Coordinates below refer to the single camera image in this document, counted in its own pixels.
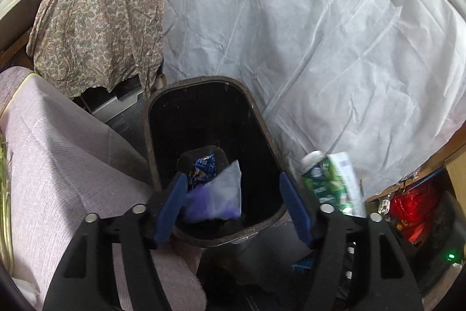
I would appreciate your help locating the grey metal box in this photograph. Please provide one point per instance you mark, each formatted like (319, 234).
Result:
(120, 107)

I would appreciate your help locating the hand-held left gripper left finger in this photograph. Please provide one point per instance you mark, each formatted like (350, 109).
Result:
(171, 209)

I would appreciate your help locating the paisley patterned cloth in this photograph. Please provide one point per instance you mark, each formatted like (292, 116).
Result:
(94, 23)

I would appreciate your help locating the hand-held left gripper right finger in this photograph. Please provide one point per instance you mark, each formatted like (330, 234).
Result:
(295, 209)

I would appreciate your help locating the white fabric cover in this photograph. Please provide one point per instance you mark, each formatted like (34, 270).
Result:
(309, 41)

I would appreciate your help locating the small blue wrapper scrap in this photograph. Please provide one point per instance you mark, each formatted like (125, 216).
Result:
(304, 264)

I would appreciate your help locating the red plastic bag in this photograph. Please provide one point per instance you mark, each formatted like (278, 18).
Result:
(415, 212)

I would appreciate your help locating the dark plastic trash bin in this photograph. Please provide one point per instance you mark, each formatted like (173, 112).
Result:
(204, 121)

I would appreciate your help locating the blue snack wrapper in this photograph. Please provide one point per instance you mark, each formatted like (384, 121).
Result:
(203, 169)

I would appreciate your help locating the round table with tablecloth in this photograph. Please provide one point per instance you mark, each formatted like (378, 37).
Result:
(54, 150)

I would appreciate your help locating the white and purple packet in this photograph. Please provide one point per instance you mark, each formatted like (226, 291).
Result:
(218, 194)

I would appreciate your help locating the dark device with green light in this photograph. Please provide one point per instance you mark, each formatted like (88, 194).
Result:
(451, 256)

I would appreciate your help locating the green drink carton white cap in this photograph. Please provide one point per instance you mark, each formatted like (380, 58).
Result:
(331, 180)

